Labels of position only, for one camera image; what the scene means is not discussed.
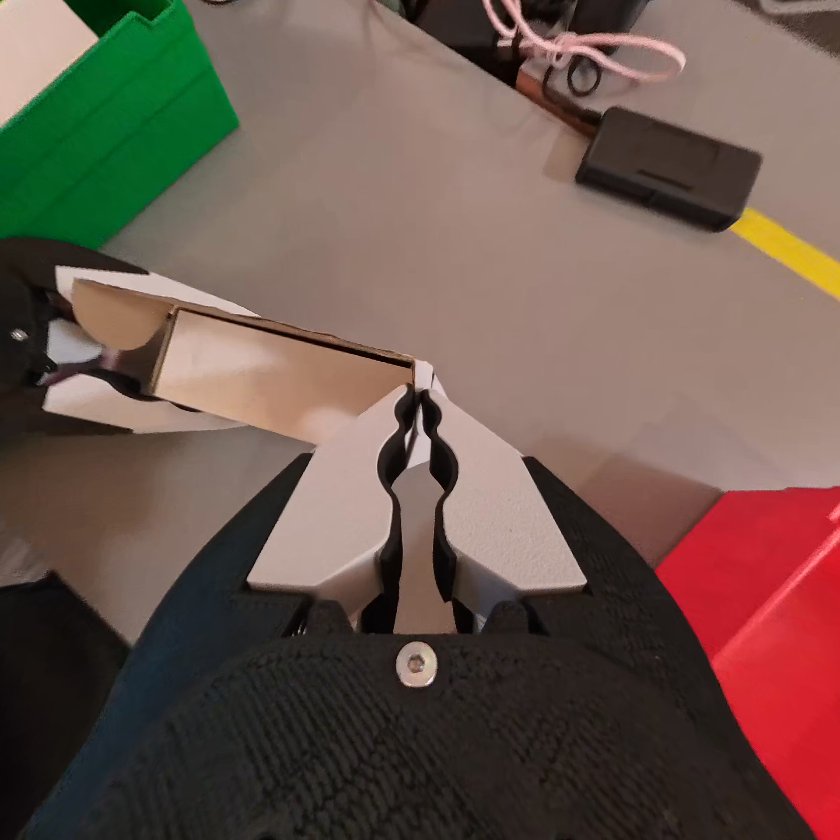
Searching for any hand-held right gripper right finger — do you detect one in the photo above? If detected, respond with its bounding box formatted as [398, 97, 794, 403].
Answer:
[420, 390, 587, 622]

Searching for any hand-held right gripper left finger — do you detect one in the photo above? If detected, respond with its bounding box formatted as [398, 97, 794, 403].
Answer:
[248, 384, 418, 631]

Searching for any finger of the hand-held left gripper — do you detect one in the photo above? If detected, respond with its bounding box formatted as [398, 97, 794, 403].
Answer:
[41, 364, 248, 435]
[46, 266, 260, 366]

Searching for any white cardboard box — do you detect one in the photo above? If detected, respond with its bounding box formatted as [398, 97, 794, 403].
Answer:
[69, 279, 450, 447]

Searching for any green plastic bin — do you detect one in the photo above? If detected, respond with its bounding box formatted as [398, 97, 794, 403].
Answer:
[0, 0, 240, 252]

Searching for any red plastic bin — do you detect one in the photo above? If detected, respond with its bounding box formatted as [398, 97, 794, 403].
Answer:
[656, 486, 840, 840]

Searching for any dark clothing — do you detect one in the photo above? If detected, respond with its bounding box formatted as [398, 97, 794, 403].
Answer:
[0, 570, 132, 840]

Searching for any yellow tape strip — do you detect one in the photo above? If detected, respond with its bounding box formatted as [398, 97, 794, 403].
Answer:
[730, 207, 840, 301]

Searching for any black rectangular device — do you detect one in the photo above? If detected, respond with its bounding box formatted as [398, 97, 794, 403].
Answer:
[575, 106, 763, 232]

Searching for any pink braided cable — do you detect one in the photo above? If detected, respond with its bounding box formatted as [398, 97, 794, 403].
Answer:
[482, 0, 687, 84]

